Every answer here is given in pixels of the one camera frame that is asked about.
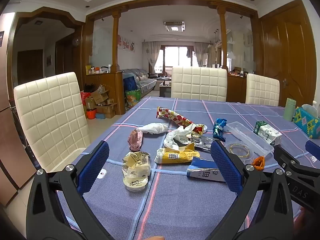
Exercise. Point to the green cup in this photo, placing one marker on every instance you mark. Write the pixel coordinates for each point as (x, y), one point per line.
(289, 110)

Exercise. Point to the crumpled pink wrapper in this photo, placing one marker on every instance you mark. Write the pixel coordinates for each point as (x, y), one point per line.
(135, 140)

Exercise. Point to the coffee table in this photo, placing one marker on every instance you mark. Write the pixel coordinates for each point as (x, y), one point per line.
(165, 87)

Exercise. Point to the carved wooden door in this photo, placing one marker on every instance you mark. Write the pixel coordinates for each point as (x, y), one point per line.
(287, 50)

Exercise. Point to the small blue box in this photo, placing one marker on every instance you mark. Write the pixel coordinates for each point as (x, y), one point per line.
(100, 116)

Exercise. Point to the person's right hand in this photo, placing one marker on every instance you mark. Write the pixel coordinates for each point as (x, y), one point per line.
(303, 220)

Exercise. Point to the clear round plastic lid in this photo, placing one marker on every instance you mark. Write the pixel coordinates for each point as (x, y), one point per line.
(240, 151)

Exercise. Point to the silver foil wrapper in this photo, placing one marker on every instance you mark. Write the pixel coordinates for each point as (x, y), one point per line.
(202, 142)

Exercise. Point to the wooden sideboard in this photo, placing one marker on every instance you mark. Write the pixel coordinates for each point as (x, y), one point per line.
(236, 88)

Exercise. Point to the large cream quilted chair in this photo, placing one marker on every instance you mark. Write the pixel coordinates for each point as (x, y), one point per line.
(50, 110)

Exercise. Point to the orange bucket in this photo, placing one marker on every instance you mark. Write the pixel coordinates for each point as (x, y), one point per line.
(91, 113)

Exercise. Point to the ceiling lamp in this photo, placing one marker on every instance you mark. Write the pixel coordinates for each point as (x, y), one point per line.
(174, 26)

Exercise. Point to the large cardboard box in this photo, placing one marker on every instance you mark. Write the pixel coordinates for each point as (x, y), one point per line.
(107, 111)

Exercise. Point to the red yellow checked wrapper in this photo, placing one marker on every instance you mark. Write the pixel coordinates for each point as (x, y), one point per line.
(177, 117)

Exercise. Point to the blue white flat carton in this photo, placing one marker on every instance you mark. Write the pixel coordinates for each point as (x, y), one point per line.
(202, 170)

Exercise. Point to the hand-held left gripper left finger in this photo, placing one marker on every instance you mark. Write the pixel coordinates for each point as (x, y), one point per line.
(93, 165)

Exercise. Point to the yellow box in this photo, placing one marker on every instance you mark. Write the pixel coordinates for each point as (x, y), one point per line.
(88, 70)

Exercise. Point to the patterned curtain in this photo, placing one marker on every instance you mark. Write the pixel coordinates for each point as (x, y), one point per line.
(200, 53)
(151, 55)

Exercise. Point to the wooden partition cabinet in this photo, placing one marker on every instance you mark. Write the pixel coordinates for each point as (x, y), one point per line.
(112, 85)

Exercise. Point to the small cardboard box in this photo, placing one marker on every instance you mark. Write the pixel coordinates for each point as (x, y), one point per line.
(90, 102)

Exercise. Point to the dark wooden door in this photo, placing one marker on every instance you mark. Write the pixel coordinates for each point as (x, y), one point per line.
(30, 67)

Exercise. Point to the grey sofa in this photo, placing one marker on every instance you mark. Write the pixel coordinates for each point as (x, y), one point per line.
(145, 80)

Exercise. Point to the balcony window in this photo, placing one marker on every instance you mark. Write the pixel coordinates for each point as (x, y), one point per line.
(177, 57)

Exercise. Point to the yellow snack wrapper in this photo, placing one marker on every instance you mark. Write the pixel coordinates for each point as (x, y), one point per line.
(180, 156)

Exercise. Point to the red white wall picture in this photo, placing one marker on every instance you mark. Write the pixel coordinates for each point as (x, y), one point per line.
(132, 47)
(125, 44)
(120, 42)

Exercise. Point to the open cardboard box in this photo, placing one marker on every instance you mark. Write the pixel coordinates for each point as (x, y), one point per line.
(100, 97)

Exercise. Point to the white standing air conditioner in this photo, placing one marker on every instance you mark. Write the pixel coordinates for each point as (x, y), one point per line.
(205, 60)

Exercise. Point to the green white milk carton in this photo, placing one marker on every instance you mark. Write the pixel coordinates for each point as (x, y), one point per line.
(267, 132)

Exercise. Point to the crumpled cream paper packet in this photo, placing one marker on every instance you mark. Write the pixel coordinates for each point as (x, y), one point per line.
(136, 170)

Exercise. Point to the beaded tissue box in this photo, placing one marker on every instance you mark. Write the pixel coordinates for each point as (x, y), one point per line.
(306, 122)

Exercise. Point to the black bag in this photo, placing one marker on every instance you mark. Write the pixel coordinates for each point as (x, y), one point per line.
(89, 88)

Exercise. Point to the colourful shopping bag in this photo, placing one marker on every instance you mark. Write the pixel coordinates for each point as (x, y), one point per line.
(132, 98)

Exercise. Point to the red bag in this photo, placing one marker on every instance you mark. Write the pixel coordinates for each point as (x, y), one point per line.
(85, 97)

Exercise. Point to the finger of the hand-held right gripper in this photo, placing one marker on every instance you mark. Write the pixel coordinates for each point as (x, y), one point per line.
(314, 150)
(287, 163)

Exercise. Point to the white paper napkin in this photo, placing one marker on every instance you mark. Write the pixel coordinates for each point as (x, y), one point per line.
(178, 135)

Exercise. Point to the blue plaid tablecloth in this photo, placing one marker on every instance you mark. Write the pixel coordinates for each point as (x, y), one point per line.
(175, 205)

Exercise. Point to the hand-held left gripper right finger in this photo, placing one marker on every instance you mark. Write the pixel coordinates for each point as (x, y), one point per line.
(226, 167)

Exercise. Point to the wide cream quilted chair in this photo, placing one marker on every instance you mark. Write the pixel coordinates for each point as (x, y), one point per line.
(200, 83)

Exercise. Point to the blue foil wrapper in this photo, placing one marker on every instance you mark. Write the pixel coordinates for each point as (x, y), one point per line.
(219, 128)

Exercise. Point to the blue quilt bag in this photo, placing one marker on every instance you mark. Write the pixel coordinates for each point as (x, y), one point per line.
(130, 83)

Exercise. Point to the white tissue wad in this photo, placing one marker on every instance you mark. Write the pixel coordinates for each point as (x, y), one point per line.
(155, 128)

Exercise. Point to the orange foil wrapper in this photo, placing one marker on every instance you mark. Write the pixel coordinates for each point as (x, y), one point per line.
(258, 162)

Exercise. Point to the clear plastic tray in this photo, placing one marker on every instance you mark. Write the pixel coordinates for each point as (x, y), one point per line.
(247, 135)

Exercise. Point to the narrow cream quilted chair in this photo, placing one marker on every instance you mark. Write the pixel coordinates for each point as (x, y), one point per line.
(262, 90)

